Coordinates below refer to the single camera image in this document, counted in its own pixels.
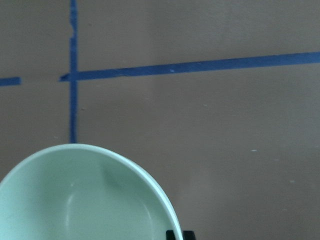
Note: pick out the light green bowl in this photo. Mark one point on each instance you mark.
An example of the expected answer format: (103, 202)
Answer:
(83, 192)

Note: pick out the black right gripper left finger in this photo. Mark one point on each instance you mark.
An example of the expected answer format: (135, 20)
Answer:
(170, 235)

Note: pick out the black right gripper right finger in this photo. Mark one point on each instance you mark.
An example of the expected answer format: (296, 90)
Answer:
(188, 235)

